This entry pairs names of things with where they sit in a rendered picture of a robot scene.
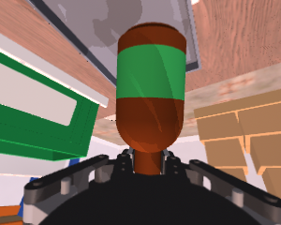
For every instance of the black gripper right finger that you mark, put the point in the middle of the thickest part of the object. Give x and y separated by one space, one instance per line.
263 206

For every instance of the brown bottle with green label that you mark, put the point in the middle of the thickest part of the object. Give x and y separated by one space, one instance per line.
150 91

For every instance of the grey rectangular tray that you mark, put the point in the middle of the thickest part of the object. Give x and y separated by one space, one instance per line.
93 27

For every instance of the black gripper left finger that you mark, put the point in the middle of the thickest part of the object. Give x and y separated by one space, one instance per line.
41 196

